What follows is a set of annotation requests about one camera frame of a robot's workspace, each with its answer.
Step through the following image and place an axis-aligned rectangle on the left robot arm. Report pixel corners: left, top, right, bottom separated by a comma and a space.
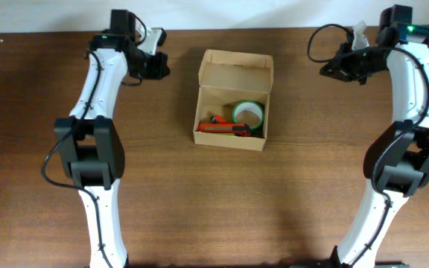
48, 10, 171, 267

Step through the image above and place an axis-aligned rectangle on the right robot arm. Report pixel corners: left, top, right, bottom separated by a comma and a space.
320, 4, 429, 267

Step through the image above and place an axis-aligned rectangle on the green tape roll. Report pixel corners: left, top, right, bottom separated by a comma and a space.
232, 100, 264, 130

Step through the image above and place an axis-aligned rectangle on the orange utility knife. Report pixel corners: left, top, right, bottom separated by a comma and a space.
197, 123, 252, 137

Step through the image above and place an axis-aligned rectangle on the cardboard box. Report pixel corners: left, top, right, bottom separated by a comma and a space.
193, 50, 273, 151

